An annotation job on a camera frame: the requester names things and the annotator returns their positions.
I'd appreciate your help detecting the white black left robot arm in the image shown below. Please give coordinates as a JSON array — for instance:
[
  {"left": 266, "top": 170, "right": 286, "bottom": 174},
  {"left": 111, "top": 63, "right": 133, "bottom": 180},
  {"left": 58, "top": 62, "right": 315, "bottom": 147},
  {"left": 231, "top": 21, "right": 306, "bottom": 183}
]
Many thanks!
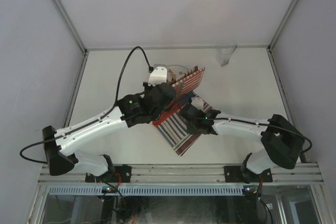
[{"left": 43, "top": 83, "right": 176, "bottom": 182}]

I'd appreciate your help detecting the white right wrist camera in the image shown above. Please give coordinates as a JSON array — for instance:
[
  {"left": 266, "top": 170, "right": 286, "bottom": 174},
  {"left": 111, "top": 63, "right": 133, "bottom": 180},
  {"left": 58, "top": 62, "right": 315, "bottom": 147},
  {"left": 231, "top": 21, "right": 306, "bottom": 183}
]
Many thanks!
[{"left": 191, "top": 97, "right": 204, "bottom": 110}]

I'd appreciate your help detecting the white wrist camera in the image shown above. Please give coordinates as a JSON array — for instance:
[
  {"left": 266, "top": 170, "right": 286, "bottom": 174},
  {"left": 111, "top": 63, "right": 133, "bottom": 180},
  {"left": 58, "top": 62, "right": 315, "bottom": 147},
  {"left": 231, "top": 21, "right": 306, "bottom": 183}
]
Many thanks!
[
  {"left": 148, "top": 64, "right": 169, "bottom": 86},
  {"left": 191, "top": 97, "right": 204, "bottom": 110}
]

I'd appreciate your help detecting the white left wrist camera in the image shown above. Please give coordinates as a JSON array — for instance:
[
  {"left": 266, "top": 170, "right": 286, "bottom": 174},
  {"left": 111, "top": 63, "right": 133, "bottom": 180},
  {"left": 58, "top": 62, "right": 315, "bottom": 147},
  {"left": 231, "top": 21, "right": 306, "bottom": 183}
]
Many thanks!
[{"left": 148, "top": 64, "right": 169, "bottom": 86}]

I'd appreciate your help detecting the white watermelon pattern plate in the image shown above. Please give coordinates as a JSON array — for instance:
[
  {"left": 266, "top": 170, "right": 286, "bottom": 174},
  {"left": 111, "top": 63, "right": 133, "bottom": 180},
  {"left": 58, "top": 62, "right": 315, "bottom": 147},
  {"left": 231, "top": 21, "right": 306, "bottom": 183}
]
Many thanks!
[{"left": 167, "top": 65, "right": 188, "bottom": 81}]

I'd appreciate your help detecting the clear drinking glass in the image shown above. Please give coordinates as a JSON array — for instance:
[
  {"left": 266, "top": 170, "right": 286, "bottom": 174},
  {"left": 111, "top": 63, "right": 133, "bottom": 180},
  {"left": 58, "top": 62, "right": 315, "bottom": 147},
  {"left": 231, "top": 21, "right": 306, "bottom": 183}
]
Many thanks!
[{"left": 216, "top": 45, "right": 237, "bottom": 67}]

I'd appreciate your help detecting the striped patchwork placemat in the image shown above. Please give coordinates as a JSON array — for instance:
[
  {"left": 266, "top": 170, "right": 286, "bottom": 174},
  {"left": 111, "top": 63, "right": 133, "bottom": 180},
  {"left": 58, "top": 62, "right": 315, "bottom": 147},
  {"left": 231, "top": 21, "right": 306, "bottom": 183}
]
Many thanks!
[{"left": 152, "top": 66, "right": 205, "bottom": 156}]

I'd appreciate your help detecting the aluminium front rail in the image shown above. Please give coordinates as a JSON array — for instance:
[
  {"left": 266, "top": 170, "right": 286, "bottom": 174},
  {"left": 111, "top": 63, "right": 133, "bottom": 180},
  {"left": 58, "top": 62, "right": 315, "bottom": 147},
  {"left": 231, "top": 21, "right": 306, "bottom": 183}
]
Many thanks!
[{"left": 38, "top": 163, "right": 324, "bottom": 185}]

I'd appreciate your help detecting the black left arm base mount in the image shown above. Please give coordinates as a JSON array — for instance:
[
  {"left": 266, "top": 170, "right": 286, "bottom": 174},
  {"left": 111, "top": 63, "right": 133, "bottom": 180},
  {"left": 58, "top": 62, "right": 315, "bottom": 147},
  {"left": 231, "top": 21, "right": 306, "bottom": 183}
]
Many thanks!
[{"left": 85, "top": 165, "right": 132, "bottom": 183}]

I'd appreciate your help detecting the grey slotted cable duct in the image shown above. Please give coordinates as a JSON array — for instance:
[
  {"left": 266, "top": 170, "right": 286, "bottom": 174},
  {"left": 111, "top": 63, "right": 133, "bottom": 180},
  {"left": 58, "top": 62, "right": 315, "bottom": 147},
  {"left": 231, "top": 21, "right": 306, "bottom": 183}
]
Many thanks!
[{"left": 47, "top": 185, "right": 244, "bottom": 197}]

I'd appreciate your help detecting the black left camera cable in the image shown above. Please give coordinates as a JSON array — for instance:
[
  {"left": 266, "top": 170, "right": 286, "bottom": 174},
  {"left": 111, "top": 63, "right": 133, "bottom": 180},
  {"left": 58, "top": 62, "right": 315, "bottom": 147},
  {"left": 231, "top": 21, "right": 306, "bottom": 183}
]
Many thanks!
[{"left": 19, "top": 46, "right": 154, "bottom": 164}]

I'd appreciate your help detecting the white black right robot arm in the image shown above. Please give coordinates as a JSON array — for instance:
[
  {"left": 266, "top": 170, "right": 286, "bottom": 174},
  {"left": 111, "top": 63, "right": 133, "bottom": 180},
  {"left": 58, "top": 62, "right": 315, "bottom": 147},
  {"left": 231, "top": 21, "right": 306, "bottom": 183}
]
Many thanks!
[{"left": 181, "top": 103, "right": 307, "bottom": 183}]

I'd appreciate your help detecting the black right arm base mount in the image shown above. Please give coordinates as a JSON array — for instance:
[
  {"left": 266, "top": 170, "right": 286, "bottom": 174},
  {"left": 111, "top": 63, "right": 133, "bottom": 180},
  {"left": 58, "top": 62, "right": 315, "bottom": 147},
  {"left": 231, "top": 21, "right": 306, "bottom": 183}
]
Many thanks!
[{"left": 224, "top": 165, "right": 273, "bottom": 184}]

